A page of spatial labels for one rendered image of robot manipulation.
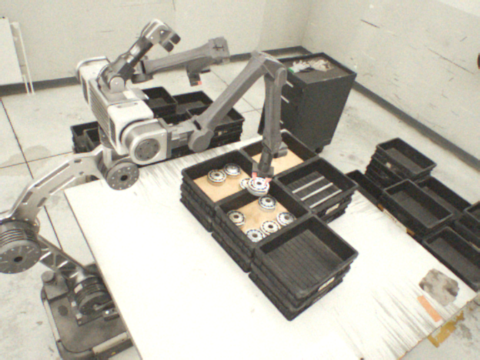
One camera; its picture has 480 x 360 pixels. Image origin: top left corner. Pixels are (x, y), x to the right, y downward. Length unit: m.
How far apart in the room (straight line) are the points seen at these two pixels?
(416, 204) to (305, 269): 1.43
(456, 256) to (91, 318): 2.34
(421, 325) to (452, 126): 3.17
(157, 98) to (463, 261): 2.65
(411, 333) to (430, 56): 3.51
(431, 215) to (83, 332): 2.36
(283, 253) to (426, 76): 3.52
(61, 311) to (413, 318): 1.79
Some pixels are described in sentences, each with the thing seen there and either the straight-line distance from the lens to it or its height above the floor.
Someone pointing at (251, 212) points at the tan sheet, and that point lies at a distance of 2.03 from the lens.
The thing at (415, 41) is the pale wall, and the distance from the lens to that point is 5.06.
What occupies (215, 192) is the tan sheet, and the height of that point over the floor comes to 0.83.
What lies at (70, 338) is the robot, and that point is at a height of 0.24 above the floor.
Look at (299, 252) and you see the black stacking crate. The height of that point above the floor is 0.83.
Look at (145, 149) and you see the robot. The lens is 1.32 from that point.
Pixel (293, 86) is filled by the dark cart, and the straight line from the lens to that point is 3.35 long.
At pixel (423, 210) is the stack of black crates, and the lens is 3.08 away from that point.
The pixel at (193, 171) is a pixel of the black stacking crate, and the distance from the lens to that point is 2.11.
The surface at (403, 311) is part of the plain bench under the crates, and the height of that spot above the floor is 0.70.
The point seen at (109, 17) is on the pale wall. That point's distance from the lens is 4.55.
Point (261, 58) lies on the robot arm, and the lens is 1.41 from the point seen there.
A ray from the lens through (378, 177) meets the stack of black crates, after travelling 3.41.
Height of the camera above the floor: 2.26
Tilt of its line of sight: 41 degrees down
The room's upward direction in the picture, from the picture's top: 11 degrees clockwise
